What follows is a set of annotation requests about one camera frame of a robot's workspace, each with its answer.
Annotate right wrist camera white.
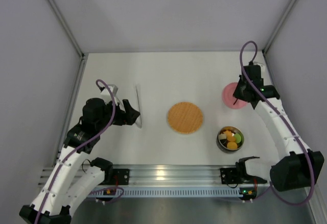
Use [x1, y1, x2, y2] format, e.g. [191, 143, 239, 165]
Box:
[253, 62, 265, 69]

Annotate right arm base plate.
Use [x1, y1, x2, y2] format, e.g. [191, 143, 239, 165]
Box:
[220, 167, 249, 185]

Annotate aluminium rail frame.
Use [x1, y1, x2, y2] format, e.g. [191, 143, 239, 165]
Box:
[38, 164, 317, 188]

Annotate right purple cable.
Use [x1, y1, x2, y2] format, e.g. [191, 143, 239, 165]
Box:
[239, 41, 315, 206]

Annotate slotted cable duct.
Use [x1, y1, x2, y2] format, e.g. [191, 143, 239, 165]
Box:
[87, 186, 255, 198]

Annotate left frame post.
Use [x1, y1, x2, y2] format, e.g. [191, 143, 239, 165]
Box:
[33, 0, 85, 58]

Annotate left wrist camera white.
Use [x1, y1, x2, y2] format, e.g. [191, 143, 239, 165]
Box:
[100, 84, 120, 105]

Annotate black sandwich cookie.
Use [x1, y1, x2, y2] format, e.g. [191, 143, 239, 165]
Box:
[218, 134, 227, 141]

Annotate woven bamboo tray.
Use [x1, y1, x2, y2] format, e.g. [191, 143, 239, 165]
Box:
[167, 102, 203, 134]

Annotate green sandwich cookie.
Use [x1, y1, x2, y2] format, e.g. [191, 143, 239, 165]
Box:
[234, 133, 242, 144]

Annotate steel lunch box bowl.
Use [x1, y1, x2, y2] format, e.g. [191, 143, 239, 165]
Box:
[216, 126, 244, 153]

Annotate frame post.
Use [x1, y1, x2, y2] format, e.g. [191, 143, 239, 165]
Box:
[33, 0, 85, 58]
[262, 0, 311, 54]

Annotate flower shaped yellow cookie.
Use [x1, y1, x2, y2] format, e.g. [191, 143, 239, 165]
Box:
[223, 130, 232, 136]

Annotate right frame post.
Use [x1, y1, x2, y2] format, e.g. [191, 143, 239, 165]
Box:
[262, 0, 311, 54]

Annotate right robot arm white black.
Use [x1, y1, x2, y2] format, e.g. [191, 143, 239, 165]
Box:
[233, 63, 324, 192]

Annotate steel tweezers tongs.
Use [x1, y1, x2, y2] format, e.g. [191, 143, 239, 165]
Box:
[135, 84, 143, 129]

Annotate pink round lid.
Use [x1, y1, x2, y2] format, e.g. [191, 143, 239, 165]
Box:
[222, 82, 247, 109]

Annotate yellow round cracker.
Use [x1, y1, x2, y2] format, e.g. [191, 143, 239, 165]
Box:
[227, 142, 238, 150]

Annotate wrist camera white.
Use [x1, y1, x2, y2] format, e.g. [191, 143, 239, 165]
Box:
[253, 62, 265, 69]
[100, 84, 120, 105]

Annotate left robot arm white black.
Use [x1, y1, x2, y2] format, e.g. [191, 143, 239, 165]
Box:
[19, 98, 140, 223]

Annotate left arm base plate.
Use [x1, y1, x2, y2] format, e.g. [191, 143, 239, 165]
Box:
[101, 168, 130, 186]

